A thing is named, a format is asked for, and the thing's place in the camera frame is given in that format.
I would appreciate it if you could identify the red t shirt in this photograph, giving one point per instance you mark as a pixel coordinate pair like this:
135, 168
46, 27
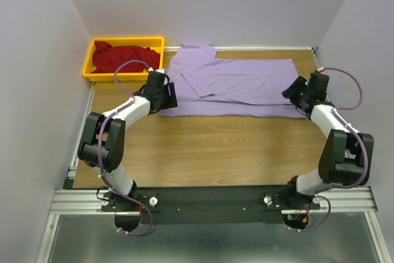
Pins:
107, 59

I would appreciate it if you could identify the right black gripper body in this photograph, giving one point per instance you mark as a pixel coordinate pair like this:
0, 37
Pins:
293, 89

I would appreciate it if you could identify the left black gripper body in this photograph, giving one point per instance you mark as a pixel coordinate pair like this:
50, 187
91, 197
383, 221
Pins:
170, 96

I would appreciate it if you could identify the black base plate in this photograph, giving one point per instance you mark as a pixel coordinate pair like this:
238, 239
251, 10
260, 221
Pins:
210, 205

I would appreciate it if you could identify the lavender t shirt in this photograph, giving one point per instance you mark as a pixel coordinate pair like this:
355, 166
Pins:
206, 85

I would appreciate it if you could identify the yellow plastic bin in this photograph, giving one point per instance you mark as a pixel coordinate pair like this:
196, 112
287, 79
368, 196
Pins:
153, 42

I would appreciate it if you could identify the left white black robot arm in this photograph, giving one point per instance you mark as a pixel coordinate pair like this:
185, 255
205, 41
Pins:
103, 137

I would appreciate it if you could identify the left side aluminium rail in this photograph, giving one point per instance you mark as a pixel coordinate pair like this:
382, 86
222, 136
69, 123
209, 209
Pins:
71, 172

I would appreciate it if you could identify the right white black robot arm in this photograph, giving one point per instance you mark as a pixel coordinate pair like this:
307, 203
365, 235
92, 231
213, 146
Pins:
346, 158

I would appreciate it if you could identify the aluminium frame rail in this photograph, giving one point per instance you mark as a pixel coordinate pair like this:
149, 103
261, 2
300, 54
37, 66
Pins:
86, 202

